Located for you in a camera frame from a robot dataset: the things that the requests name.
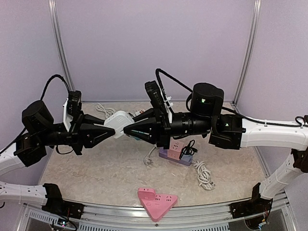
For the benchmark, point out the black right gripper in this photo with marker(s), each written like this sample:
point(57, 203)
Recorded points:
point(159, 128)

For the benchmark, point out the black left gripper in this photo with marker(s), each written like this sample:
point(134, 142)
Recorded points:
point(85, 134)

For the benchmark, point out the white cube socket adapter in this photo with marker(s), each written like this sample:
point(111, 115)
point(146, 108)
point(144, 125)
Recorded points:
point(139, 112)

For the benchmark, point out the white charger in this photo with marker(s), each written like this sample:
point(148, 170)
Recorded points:
point(118, 121)

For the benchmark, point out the white power strip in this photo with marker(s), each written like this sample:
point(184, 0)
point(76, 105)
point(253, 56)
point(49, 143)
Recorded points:
point(107, 111)

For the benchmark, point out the purple power strip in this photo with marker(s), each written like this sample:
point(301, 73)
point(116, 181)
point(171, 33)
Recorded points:
point(203, 173)

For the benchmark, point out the pink cube socket adapter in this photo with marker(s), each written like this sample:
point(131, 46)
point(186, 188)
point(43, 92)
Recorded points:
point(175, 149)

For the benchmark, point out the pink triangular power strip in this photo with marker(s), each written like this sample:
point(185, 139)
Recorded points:
point(158, 207)

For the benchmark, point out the pink charger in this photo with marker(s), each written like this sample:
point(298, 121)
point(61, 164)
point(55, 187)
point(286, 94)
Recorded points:
point(146, 193)

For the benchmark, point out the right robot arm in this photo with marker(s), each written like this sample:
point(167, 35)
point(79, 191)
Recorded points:
point(225, 128)

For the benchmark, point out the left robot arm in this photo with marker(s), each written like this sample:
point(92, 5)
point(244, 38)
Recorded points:
point(29, 147)

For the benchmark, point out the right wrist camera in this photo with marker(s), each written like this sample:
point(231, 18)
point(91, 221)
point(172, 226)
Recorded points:
point(156, 100)

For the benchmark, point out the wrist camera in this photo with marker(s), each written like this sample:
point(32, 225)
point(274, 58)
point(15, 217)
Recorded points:
point(156, 100)
point(71, 108)

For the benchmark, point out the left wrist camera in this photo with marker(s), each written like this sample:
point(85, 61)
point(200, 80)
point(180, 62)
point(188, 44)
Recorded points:
point(71, 108)

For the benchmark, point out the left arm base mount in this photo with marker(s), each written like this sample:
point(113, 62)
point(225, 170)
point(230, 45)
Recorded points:
point(57, 205)

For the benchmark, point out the aluminium front rail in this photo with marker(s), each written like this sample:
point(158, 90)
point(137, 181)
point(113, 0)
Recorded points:
point(214, 217)

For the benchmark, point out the left aluminium frame post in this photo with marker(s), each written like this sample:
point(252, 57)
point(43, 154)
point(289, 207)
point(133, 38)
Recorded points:
point(59, 43)

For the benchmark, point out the aluminium frame post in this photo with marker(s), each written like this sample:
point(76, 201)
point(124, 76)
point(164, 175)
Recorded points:
point(59, 43)
point(248, 51)

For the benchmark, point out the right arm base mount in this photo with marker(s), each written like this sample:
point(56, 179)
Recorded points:
point(252, 206)

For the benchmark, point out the right aluminium frame post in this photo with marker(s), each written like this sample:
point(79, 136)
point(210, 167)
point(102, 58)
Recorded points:
point(248, 51)

